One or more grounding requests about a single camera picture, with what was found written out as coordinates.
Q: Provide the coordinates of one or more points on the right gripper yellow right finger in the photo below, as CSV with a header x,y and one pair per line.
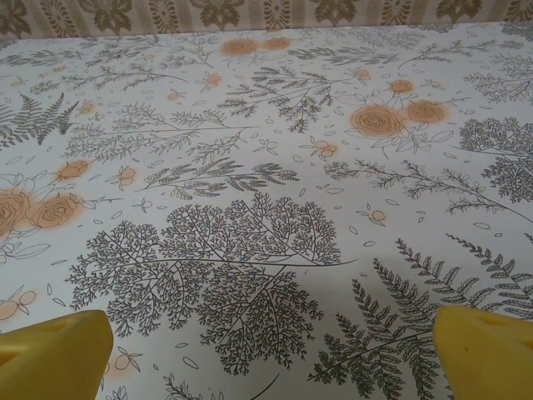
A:
x,y
491,358

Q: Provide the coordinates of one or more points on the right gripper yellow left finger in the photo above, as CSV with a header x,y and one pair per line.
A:
x,y
50,358

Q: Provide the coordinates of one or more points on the floral patterned table cover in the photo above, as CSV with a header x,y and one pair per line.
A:
x,y
266,125

